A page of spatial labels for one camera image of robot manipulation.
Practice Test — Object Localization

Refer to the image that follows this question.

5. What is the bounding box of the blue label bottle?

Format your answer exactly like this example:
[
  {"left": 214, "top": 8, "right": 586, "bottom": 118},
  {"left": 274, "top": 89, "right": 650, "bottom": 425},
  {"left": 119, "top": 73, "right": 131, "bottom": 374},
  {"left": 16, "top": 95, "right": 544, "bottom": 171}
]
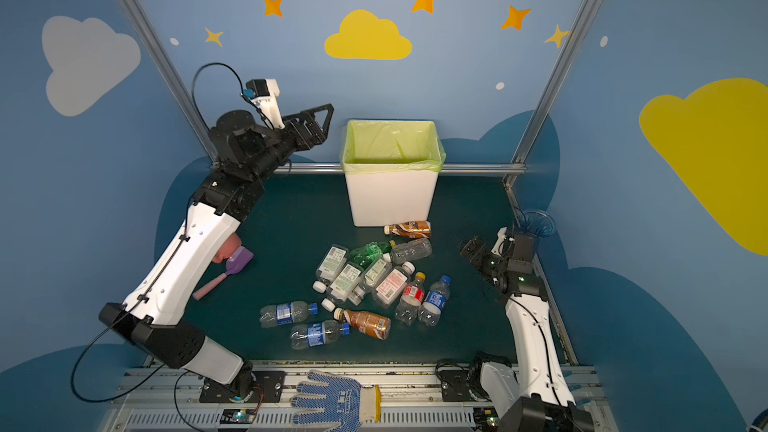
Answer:
[
  {"left": 290, "top": 320, "right": 350, "bottom": 351},
  {"left": 259, "top": 301, "right": 318, "bottom": 328},
  {"left": 418, "top": 275, "right": 452, "bottom": 327}
]

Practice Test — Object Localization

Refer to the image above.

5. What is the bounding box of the red label yellow cap bottle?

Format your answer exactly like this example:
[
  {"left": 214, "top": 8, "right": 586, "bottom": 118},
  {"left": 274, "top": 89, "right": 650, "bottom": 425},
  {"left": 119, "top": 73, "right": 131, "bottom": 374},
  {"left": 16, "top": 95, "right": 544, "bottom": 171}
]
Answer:
[{"left": 395, "top": 272, "right": 426, "bottom": 326}]

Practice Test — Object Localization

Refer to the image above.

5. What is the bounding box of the brown coffee bottle front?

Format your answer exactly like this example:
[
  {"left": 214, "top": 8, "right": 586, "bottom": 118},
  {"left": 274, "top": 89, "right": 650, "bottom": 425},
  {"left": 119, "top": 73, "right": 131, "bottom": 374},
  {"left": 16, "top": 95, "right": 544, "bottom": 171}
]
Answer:
[{"left": 333, "top": 308, "right": 391, "bottom": 341}]

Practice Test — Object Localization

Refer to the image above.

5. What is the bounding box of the green label bottle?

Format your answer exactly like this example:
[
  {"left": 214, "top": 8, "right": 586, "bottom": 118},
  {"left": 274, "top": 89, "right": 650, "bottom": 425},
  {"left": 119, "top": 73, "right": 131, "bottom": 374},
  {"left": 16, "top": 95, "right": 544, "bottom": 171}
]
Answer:
[
  {"left": 321, "top": 262, "right": 364, "bottom": 312},
  {"left": 312, "top": 244, "right": 349, "bottom": 293},
  {"left": 348, "top": 253, "right": 392, "bottom": 305}
]

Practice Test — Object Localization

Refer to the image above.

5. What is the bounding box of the blue label bottle front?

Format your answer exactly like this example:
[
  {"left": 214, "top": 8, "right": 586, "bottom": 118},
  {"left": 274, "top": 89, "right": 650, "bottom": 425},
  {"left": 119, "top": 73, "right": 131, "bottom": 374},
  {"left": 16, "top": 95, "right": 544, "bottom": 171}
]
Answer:
[{"left": 290, "top": 320, "right": 350, "bottom": 351}]

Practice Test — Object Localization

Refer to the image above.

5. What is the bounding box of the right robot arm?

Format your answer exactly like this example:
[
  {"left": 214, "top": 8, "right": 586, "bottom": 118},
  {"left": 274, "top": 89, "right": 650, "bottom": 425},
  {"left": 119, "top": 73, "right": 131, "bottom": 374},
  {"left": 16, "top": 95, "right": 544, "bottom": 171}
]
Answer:
[{"left": 460, "top": 227, "right": 595, "bottom": 431}]

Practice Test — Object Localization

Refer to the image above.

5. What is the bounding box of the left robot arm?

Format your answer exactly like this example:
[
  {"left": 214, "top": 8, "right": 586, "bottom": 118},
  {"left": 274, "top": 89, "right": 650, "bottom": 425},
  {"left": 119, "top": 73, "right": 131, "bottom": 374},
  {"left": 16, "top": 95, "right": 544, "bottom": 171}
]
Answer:
[{"left": 99, "top": 104, "right": 334, "bottom": 398}]

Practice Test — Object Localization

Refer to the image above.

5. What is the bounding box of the green bin liner bag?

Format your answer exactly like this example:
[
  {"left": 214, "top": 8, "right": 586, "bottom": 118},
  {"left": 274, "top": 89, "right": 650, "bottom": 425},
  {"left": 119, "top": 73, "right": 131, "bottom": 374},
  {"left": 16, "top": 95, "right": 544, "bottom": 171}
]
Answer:
[{"left": 341, "top": 120, "right": 446, "bottom": 173}]

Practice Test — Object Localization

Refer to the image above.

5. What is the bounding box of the brown Nescafe bottle near bin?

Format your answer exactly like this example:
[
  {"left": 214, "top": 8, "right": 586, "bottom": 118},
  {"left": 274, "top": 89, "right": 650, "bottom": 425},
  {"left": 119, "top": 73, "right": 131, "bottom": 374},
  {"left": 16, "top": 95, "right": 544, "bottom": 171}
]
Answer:
[{"left": 383, "top": 221, "right": 432, "bottom": 239}]

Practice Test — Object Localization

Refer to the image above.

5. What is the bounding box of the white waste bin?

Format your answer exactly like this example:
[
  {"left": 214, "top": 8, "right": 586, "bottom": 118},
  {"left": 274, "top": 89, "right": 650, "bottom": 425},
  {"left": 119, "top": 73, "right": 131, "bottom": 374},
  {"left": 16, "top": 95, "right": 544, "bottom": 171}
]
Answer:
[{"left": 344, "top": 165, "right": 439, "bottom": 227}]

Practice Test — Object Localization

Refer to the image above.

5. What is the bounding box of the clear ribbed plastic bottle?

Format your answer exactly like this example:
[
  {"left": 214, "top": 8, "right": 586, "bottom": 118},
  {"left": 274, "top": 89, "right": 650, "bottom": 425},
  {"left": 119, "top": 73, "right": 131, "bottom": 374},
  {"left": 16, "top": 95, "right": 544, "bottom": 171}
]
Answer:
[{"left": 390, "top": 238, "right": 433, "bottom": 265}]

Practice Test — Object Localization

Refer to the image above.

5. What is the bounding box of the blue glass vase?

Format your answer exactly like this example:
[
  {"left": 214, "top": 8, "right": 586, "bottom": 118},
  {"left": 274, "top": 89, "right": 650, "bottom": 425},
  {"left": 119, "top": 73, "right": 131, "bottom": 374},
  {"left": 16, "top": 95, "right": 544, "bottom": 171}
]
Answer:
[{"left": 520, "top": 209, "right": 557, "bottom": 238}]

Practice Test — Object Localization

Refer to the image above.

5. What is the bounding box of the pink label bottle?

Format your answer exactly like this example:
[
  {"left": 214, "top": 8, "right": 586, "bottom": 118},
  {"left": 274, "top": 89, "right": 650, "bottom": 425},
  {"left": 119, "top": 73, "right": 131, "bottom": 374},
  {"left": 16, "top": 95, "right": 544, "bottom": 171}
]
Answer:
[{"left": 372, "top": 262, "right": 415, "bottom": 309}]

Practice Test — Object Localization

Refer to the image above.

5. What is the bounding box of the green plastic bottle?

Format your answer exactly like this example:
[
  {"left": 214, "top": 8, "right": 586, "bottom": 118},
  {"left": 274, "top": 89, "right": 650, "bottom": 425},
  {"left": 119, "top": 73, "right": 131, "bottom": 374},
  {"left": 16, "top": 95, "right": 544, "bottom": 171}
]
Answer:
[{"left": 347, "top": 240, "right": 396, "bottom": 269}]

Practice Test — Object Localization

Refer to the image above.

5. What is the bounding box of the pink watering can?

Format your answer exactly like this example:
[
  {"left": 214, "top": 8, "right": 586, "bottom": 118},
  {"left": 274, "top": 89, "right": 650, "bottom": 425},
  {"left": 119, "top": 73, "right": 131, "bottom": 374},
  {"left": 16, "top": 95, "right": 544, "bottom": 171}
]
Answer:
[{"left": 212, "top": 233, "right": 242, "bottom": 264}]

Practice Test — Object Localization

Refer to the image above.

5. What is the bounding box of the blue dotted work glove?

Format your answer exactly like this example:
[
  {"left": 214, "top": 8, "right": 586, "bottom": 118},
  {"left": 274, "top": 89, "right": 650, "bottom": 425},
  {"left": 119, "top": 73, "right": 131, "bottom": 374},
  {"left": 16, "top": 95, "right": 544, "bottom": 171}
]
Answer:
[{"left": 291, "top": 370, "right": 382, "bottom": 432}]

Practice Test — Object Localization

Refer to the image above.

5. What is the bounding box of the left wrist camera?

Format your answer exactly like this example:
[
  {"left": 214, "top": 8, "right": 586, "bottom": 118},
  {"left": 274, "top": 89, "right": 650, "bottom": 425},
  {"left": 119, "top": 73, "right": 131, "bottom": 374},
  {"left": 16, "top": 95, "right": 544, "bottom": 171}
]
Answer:
[{"left": 243, "top": 79, "right": 284, "bottom": 129}]

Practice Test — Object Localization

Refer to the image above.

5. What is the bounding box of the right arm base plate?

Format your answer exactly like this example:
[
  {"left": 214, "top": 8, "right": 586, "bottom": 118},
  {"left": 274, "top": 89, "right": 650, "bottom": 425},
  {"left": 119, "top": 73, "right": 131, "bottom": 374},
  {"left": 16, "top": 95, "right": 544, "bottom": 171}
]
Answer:
[{"left": 435, "top": 368, "right": 479, "bottom": 402}]

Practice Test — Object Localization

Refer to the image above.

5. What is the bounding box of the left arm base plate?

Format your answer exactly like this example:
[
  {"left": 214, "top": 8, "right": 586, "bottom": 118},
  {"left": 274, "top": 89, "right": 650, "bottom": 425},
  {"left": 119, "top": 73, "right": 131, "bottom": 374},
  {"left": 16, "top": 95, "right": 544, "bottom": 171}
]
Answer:
[{"left": 199, "top": 370, "right": 286, "bottom": 405}]

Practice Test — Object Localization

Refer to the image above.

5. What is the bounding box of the aluminium frame rail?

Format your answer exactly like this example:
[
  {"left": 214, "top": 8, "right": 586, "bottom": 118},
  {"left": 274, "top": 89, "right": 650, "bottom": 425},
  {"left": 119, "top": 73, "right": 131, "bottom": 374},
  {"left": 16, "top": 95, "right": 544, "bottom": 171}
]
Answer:
[{"left": 89, "top": 0, "right": 625, "bottom": 188}]

